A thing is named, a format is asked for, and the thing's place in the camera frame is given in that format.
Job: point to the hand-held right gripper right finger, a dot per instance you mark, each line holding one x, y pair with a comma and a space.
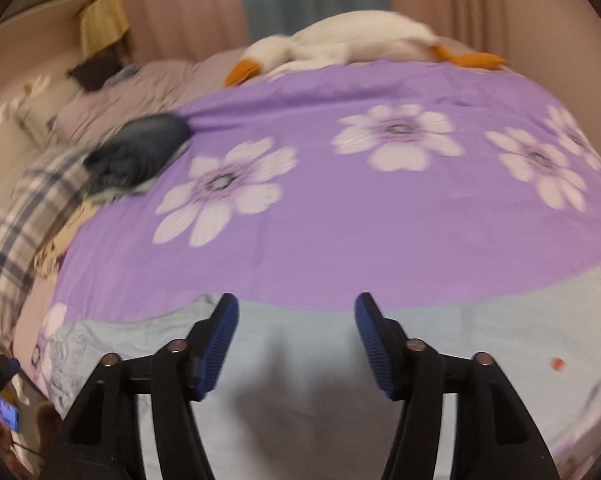
376, 350

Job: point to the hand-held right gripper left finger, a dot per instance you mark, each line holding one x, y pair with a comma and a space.
216, 350

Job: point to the light blue strawberry pants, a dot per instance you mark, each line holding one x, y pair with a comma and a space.
305, 350

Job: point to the small lit screen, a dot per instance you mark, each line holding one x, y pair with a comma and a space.
4, 412

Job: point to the yellow cartoon printed cloth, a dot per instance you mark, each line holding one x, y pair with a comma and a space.
63, 245

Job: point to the plaid pillow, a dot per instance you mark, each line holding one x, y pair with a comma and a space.
25, 230

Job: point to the purple floral bed sheet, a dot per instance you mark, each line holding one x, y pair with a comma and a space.
330, 210

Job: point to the folded grey-green cloth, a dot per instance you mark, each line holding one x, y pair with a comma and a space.
123, 192

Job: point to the folded dark jeans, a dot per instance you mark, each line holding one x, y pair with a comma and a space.
140, 150

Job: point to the grey-pink duvet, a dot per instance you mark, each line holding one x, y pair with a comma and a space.
145, 95

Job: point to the beige pillow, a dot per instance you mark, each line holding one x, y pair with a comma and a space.
48, 105

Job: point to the white goose plush toy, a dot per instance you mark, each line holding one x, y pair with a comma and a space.
360, 40

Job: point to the pink curtain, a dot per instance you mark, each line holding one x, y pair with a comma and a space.
480, 0
180, 5

